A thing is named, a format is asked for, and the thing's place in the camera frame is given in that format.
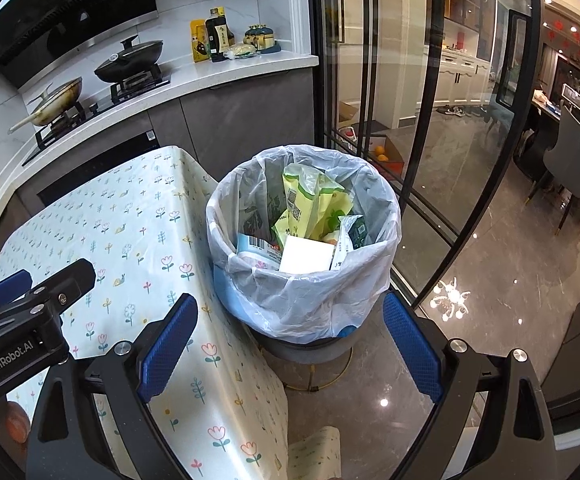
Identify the beige wok with glass lid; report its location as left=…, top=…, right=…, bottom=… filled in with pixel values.
left=10, top=77, right=84, bottom=135

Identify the grey kitchen cabinet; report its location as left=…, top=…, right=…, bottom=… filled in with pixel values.
left=147, top=67, right=317, bottom=186

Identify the black pan with lid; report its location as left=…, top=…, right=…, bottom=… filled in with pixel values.
left=94, top=35, right=165, bottom=83

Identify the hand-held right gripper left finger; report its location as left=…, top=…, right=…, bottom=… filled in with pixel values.
left=27, top=292, right=199, bottom=480

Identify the brown cardboard box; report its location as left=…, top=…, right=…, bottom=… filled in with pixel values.
left=339, top=101, right=363, bottom=131

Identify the black gas stove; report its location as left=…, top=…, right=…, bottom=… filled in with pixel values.
left=22, top=71, right=171, bottom=167

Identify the yellow-green plastic bag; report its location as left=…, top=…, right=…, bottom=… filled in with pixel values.
left=270, top=162, right=353, bottom=243

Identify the floral tablecloth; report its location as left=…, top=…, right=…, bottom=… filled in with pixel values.
left=0, top=145, right=341, bottom=480

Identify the black framed glass sliding door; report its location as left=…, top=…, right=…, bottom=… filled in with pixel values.
left=310, top=0, right=543, bottom=311

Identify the white cardboard box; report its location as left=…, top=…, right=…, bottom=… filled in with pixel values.
left=278, top=235, right=338, bottom=273

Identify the green foil packet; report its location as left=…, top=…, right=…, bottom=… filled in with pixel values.
left=330, top=214, right=367, bottom=272

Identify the white sideboard cabinet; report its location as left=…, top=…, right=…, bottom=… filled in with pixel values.
left=395, top=42, right=493, bottom=131

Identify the condiment jar set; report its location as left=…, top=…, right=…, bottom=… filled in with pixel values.
left=243, top=24, right=281, bottom=55

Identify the red box of oranges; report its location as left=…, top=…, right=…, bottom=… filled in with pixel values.
left=370, top=135, right=405, bottom=171

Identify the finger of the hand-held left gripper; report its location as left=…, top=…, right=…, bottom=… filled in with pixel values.
left=30, top=258, right=96, bottom=315
left=0, top=270, right=33, bottom=321

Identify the yellow seasoning packet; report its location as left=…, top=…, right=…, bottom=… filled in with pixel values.
left=191, top=20, right=211, bottom=63

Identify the pink and blue wipes packet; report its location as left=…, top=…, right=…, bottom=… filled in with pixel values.
left=236, top=232, right=285, bottom=268

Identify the grey stool with gold base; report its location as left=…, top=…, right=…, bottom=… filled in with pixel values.
left=257, top=327, right=358, bottom=393

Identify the dark soy sauce bottle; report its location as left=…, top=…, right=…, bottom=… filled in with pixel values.
left=205, top=7, right=235, bottom=63

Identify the black bin with plastic liner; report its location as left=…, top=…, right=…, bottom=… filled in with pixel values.
left=206, top=144, right=402, bottom=346

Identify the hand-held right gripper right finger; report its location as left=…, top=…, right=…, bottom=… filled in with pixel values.
left=382, top=291, right=558, bottom=480

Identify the black range hood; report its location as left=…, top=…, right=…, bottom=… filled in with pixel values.
left=0, top=0, right=159, bottom=86

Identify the grey dining chair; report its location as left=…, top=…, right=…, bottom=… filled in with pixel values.
left=542, top=107, right=580, bottom=236

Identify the black built-in oven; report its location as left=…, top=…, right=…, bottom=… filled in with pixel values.
left=34, top=129, right=157, bottom=206

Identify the black framed glass panel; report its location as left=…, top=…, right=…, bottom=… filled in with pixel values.
left=497, top=10, right=530, bottom=110

